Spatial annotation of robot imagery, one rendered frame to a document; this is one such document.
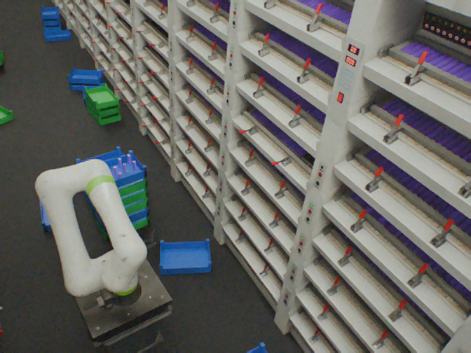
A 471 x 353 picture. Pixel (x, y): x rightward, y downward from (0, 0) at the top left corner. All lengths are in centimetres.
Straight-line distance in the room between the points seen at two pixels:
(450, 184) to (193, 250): 174
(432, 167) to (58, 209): 132
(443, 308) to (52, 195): 141
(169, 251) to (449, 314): 168
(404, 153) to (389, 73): 23
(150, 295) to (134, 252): 55
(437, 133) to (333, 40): 44
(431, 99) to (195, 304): 166
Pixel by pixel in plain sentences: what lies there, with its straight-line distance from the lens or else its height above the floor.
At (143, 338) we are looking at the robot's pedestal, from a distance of 213.
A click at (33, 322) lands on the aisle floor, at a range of 243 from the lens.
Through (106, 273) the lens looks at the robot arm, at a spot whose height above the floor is 77.
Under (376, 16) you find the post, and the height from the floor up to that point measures 164.
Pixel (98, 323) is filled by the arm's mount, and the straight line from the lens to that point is 191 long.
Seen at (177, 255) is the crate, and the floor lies 0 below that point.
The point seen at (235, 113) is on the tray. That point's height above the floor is 96.
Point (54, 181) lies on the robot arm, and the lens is 168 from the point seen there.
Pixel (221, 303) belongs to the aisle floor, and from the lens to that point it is 236.
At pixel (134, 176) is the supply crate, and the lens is 245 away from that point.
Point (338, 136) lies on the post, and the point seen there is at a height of 123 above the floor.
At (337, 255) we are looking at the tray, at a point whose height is 75.
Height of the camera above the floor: 195
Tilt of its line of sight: 38 degrees down
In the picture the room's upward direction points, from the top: 6 degrees clockwise
